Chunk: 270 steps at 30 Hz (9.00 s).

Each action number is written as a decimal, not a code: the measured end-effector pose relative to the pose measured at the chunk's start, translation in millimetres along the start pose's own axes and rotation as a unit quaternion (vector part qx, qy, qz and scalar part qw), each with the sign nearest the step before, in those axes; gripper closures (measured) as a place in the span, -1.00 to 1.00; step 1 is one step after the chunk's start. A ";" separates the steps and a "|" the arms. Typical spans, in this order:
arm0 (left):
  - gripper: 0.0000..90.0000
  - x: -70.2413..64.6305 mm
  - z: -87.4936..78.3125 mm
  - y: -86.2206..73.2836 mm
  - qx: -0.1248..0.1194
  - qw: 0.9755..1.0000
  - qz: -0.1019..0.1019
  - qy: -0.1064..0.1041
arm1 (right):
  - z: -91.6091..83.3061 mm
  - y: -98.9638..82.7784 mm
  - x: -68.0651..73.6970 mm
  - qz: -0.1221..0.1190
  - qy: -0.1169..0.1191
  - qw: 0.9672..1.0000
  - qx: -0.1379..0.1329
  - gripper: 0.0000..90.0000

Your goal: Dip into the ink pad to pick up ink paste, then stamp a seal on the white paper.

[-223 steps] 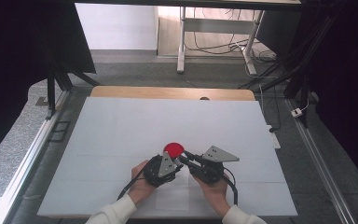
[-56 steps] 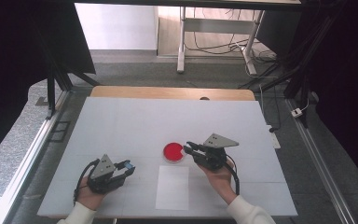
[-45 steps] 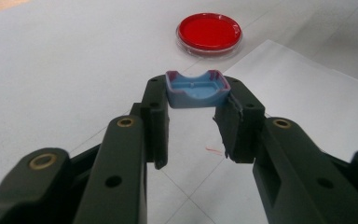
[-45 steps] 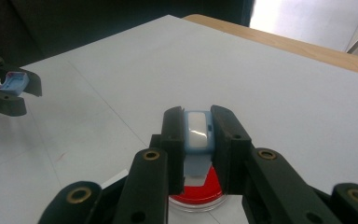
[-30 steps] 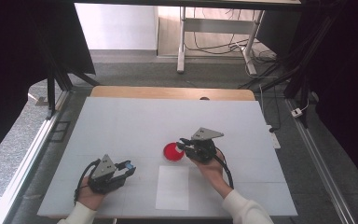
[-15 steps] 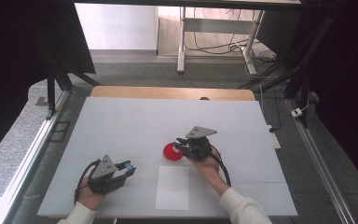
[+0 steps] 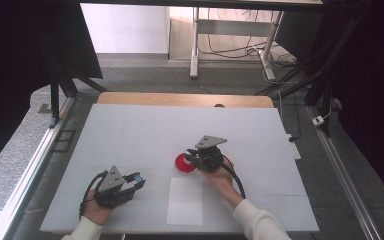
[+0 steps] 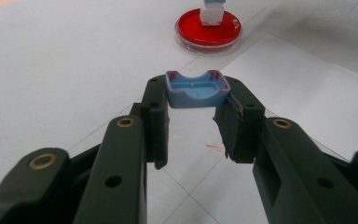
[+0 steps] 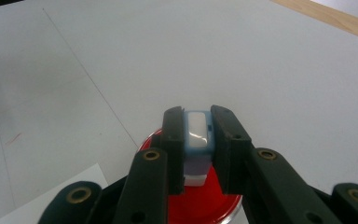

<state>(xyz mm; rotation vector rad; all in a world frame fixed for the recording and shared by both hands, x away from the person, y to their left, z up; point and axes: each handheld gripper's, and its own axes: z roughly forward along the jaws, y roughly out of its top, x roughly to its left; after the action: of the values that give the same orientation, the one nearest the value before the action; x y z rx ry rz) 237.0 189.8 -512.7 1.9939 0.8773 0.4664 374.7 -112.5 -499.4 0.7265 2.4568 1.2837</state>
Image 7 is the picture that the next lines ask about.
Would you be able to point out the white desk frame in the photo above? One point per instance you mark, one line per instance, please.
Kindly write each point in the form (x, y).
(233, 28)

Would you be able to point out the metal floor rail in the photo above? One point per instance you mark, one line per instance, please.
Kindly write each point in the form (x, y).
(343, 180)
(30, 170)

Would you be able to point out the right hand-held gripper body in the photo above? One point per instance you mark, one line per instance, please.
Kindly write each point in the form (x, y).
(210, 158)

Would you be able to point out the dark table grommet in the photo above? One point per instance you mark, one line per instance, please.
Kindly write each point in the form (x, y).
(219, 105)

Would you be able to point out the person's right hand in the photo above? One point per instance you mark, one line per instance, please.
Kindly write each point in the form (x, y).
(221, 176)

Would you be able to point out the round red ink pad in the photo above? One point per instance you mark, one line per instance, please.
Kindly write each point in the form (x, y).
(181, 165)

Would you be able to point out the wooden table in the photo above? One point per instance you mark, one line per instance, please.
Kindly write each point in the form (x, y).
(180, 99)

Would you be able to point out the small white plug adapter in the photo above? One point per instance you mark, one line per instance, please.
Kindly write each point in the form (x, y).
(318, 120)

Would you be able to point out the white power strip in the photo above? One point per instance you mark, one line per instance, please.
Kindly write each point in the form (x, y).
(295, 150)

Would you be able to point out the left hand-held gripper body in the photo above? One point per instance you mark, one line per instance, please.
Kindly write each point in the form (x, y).
(113, 191)

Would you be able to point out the person's left hand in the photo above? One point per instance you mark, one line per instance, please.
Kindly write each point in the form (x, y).
(96, 211)

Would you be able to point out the black curtain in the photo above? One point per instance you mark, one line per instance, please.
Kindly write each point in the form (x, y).
(13, 66)
(373, 83)

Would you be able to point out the blue stamp cap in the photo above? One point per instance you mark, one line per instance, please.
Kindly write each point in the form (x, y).
(140, 178)

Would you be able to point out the white paper sheet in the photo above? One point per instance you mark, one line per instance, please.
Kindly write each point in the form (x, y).
(185, 203)

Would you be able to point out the black metal stand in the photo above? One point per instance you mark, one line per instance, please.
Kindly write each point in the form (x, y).
(55, 100)
(320, 76)

